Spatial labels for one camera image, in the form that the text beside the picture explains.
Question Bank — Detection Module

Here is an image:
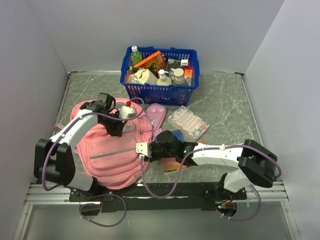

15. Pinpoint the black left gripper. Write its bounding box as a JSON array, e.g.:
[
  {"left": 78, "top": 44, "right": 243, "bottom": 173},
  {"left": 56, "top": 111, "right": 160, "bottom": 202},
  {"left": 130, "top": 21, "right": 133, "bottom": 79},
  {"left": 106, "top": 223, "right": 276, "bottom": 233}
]
[{"left": 100, "top": 111, "right": 128, "bottom": 137}]

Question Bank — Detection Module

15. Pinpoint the brown leather card wallet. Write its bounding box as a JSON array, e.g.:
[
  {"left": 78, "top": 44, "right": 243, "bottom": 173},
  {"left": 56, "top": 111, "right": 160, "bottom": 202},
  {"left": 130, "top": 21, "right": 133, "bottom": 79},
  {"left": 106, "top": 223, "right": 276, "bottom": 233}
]
[{"left": 196, "top": 138, "right": 207, "bottom": 145}]

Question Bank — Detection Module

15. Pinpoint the pink student backpack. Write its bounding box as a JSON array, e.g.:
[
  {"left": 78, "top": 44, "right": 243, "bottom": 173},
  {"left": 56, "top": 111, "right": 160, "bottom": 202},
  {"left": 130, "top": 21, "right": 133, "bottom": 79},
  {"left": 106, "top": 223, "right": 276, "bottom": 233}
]
[{"left": 70, "top": 98, "right": 153, "bottom": 190}]

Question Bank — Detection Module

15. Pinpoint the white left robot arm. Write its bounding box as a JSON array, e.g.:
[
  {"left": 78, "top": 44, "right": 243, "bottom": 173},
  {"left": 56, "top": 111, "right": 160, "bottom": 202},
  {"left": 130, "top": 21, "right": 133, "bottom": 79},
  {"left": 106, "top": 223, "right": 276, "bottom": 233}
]
[{"left": 33, "top": 93, "right": 135, "bottom": 201}]

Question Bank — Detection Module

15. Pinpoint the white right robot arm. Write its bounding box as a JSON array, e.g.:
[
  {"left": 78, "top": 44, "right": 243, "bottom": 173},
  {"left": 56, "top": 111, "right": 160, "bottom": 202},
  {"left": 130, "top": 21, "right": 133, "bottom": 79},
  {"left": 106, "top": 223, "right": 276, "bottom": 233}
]
[{"left": 144, "top": 130, "right": 282, "bottom": 199}]

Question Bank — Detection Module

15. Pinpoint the beige crumpled paper bag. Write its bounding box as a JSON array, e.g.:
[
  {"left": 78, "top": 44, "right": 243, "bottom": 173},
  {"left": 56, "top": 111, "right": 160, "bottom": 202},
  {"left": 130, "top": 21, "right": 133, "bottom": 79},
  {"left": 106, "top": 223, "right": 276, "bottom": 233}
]
[{"left": 127, "top": 69, "right": 158, "bottom": 85}]

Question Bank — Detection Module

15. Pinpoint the blue sunset cover book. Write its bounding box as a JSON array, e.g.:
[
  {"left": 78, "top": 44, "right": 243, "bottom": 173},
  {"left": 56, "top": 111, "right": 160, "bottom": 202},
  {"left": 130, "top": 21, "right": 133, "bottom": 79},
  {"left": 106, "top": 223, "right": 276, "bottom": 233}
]
[{"left": 160, "top": 130, "right": 184, "bottom": 175}]

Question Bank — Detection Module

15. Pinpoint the pink cat pencil case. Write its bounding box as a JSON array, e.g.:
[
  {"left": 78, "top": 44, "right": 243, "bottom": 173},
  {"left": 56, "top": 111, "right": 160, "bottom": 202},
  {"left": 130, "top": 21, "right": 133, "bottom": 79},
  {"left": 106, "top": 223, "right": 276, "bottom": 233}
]
[{"left": 146, "top": 103, "right": 167, "bottom": 141}]

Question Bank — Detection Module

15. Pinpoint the blue plastic shopping basket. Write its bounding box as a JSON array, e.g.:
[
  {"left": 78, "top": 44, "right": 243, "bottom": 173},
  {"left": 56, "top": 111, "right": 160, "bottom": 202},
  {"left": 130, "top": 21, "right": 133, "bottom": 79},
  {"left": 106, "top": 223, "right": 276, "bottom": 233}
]
[{"left": 120, "top": 46, "right": 200, "bottom": 106}]

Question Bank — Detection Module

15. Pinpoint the green drink bottle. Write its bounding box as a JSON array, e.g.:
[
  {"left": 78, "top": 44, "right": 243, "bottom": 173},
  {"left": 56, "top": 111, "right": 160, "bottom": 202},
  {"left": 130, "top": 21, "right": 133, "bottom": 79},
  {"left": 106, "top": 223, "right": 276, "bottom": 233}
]
[{"left": 130, "top": 45, "right": 143, "bottom": 65}]

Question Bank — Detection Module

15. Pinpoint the cream pump lotion bottle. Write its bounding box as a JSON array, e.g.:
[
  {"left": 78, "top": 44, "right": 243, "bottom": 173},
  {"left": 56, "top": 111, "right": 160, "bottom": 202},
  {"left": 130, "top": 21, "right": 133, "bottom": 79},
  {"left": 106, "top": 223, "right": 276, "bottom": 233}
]
[{"left": 156, "top": 69, "right": 173, "bottom": 86}]

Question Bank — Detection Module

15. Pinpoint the grey bottle beige cap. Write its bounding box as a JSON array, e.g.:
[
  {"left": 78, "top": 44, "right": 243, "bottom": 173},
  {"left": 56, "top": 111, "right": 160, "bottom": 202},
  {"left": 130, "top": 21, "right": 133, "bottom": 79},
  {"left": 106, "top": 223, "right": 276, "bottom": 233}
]
[{"left": 173, "top": 68, "right": 189, "bottom": 87}]

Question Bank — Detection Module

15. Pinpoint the orange cardboard box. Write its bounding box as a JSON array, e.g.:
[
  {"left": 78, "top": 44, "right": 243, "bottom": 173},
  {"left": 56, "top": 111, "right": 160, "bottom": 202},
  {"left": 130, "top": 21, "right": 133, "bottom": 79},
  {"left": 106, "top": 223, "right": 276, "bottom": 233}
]
[{"left": 133, "top": 50, "right": 166, "bottom": 70}]

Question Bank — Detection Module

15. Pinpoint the orange white small carton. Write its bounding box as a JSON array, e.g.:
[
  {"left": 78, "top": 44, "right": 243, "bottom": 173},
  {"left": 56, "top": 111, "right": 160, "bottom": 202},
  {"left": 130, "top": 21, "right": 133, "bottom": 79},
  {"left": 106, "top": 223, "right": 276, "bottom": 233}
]
[{"left": 184, "top": 67, "right": 193, "bottom": 86}]

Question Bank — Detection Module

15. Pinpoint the dark green packet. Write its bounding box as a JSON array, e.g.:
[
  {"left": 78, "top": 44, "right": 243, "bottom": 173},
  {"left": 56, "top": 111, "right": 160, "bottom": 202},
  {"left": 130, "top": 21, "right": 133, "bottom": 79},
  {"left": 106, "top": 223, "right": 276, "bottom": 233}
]
[{"left": 166, "top": 57, "right": 183, "bottom": 72}]

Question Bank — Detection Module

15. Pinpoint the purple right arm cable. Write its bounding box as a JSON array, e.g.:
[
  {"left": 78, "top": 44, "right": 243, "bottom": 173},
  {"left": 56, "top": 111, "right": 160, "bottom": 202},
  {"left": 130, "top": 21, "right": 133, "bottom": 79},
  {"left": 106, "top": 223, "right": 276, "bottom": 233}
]
[{"left": 139, "top": 143, "right": 283, "bottom": 200}]

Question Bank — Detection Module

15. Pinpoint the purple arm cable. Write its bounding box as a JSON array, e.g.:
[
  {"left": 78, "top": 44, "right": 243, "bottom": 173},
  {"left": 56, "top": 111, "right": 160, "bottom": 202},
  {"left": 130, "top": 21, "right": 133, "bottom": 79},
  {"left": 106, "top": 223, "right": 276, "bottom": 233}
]
[
  {"left": 139, "top": 143, "right": 283, "bottom": 200},
  {"left": 41, "top": 97, "right": 145, "bottom": 192}
]

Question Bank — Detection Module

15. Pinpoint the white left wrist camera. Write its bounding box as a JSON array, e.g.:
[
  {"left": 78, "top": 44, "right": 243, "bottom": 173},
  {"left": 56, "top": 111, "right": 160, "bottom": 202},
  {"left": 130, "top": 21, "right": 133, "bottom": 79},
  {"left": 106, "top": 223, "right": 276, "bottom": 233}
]
[{"left": 119, "top": 105, "right": 137, "bottom": 119}]

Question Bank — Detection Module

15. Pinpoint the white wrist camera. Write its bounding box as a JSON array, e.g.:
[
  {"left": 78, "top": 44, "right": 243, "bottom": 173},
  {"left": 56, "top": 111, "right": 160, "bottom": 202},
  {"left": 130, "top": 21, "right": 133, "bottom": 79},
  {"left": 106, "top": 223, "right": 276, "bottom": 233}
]
[
  {"left": 135, "top": 142, "right": 152, "bottom": 159},
  {"left": 119, "top": 105, "right": 137, "bottom": 119}
]

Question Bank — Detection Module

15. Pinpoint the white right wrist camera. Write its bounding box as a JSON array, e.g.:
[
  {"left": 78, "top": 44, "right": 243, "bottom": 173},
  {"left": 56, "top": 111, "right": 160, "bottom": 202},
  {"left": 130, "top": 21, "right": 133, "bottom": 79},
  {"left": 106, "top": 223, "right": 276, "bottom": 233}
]
[{"left": 135, "top": 142, "right": 152, "bottom": 159}]

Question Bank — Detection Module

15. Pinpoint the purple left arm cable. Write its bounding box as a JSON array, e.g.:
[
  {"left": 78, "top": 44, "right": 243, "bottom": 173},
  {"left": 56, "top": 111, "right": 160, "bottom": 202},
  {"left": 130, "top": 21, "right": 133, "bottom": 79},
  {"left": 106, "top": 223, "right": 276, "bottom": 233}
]
[{"left": 41, "top": 97, "right": 145, "bottom": 192}]

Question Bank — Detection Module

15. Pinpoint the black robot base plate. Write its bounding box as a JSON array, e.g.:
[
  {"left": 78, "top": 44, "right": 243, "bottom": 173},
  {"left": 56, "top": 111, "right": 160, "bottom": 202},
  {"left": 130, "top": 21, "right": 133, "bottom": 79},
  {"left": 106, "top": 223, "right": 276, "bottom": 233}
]
[{"left": 69, "top": 182, "right": 247, "bottom": 213}]

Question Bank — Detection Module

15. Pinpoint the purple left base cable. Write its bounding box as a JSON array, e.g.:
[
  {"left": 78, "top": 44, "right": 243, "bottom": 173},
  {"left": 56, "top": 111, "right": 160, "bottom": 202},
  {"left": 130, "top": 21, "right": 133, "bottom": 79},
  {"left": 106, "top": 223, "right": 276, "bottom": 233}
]
[{"left": 78, "top": 192, "right": 128, "bottom": 228}]

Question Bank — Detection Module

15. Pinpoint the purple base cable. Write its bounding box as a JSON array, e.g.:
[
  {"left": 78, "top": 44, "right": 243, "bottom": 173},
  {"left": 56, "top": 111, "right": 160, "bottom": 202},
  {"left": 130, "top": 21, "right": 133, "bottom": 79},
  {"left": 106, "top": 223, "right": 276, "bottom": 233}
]
[
  {"left": 216, "top": 184, "right": 262, "bottom": 222},
  {"left": 78, "top": 192, "right": 128, "bottom": 228}
]

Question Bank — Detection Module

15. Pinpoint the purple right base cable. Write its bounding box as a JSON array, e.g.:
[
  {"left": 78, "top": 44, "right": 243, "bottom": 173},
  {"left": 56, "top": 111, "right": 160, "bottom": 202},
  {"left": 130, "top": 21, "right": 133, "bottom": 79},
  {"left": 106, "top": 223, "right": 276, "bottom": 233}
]
[{"left": 216, "top": 184, "right": 262, "bottom": 222}]

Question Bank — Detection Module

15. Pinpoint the aluminium frame rail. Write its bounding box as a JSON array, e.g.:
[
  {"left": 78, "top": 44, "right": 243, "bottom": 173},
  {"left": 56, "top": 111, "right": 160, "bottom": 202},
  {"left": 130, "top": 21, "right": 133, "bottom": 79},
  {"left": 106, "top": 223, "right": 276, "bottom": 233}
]
[{"left": 24, "top": 181, "right": 289, "bottom": 205}]

